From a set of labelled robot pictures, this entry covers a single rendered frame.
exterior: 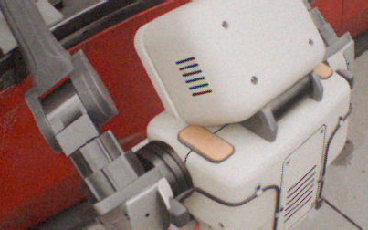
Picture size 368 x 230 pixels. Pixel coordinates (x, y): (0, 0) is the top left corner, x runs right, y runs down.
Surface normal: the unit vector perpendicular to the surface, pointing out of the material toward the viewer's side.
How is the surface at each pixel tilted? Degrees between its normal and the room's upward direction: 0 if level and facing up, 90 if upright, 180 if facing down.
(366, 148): 0
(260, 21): 48
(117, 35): 90
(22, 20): 62
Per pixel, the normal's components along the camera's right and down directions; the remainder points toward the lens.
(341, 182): 0.02, -0.71
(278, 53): 0.51, -0.09
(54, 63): 0.15, 0.27
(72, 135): -0.01, 0.02
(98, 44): 0.63, 0.55
